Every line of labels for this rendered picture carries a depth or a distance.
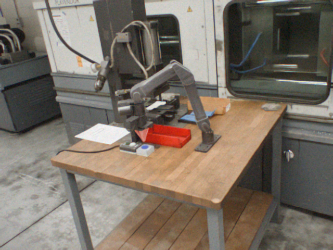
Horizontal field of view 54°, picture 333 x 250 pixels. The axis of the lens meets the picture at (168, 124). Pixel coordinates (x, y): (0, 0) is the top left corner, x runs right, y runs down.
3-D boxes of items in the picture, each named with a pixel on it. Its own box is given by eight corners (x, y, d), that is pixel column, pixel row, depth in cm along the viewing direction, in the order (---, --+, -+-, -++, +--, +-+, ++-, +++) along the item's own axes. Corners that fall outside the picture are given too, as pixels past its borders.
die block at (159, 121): (158, 130, 194) (157, 119, 191) (144, 128, 199) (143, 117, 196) (175, 117, 210) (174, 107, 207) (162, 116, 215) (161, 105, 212)
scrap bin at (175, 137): (180, 148, 170) (179, 138, 167) (141, 141, 182) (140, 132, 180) (191, 138, 179) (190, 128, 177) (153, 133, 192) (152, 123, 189)
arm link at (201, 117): (200, 133, 165) (178, 74, 153) (197, 127, 171) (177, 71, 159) (212, 128, 165) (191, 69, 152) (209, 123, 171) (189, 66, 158)
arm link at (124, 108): (119, 119, 156) (115, 95, 152) (119, 113, 164) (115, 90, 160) (143, 115, 157) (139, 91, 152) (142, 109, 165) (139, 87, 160)
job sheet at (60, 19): (55, 46, 330) (47, 12, 317) (56, 46, 331) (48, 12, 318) (72, 47, 316) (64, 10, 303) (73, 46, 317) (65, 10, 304)
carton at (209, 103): (222, 116, 205) (222, 104, 202) (188, 112, 218) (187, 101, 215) (230, 109, 215) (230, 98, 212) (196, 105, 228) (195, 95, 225)
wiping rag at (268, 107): (257, 112, 206) (278, 112, 199) (257, 108, 205) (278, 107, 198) (264, 104, 217) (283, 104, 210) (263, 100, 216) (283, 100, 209)
